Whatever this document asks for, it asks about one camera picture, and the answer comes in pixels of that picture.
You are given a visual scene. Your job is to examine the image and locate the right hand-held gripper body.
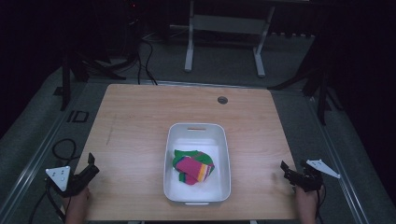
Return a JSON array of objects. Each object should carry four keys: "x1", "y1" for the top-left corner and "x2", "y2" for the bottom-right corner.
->
[{"x1": 289, "y1": 159, "x2": 342, "y2": 193}]

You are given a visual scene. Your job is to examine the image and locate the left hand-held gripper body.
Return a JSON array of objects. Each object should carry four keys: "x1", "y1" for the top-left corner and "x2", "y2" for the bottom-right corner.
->
[{"x1": 45, "y1": 163, "x2": 101, "y2": 199}]

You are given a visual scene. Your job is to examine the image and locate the white plastic bin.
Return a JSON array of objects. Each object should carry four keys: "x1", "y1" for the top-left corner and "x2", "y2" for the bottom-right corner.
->
[{"x1": 163, "y1": 122, "x2": 233, "y2": 206}]

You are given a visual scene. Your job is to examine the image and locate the striped pink green sock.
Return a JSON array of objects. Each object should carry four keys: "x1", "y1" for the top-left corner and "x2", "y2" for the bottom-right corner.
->
[{"x1": 172, "y1": 148, "x2": 216, "y2": 187}]

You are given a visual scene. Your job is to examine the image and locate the person's left hand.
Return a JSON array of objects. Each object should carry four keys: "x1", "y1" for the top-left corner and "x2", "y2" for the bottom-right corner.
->
[{"x1": 63, "y1": 186, "x2": 92, "y2": 216}]

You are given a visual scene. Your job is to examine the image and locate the person's right hand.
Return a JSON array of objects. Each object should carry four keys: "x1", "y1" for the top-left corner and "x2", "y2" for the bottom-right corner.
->
[{"x1": 294, "y1": 184, "x2": 319, "y2": 211}]

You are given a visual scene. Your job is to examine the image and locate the black tripod stand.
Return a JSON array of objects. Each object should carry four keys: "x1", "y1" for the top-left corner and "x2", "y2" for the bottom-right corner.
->
[
  {"x1": 266, "y1": 36, "x2": 345, "y2": 127},
  {"x1": 52, "y1": 18, "x2": 144, "y2": 112}
]

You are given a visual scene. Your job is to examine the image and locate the right hand-held gripper cable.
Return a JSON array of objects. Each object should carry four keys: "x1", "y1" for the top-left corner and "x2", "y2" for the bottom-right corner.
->
[{"x1": 313, "y1": 183, "x2": 328, "y2": 224}]

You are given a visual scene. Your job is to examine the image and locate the hand-held gripper cable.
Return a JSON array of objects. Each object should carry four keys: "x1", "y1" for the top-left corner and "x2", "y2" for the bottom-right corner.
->
[
  {"x1": 313, "y1": 183, "x2": 328, "y2": 224},
  {"x1": 27, "y1": 181, "x2": 68, "y2": 224}
]

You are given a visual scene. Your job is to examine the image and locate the black looped floor cable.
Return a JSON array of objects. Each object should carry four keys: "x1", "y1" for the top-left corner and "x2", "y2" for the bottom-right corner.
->
[{"x1": 51, "y1": 137, "x2": 78, "y2": 167}]

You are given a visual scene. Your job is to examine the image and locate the metal floor rail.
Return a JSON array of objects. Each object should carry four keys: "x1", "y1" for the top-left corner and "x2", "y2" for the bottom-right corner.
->
[
  {"x1": 0, "y1": 83, "x2": 90, "y2": 224},
  {"x1": 306, "y1": 92, "x2": 372, "y2": 224}
]

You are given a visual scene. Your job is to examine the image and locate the left hand-held gripper cable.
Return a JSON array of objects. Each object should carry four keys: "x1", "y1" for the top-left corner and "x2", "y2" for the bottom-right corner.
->
[{"x1": 27, "y1": 181, "x2": 68, "y2": 224}]

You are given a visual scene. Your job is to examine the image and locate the black hanging cables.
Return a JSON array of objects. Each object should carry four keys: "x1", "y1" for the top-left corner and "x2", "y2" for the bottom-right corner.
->
[{"x1": 135, "y1": 34, "x2": 159, "y2": 86}]

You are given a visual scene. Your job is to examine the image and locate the white metal desk frame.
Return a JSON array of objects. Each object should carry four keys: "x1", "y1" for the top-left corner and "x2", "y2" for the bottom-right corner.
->
[{"x1": 184, "y1": 0, "x2": 276, "y2": 78}]

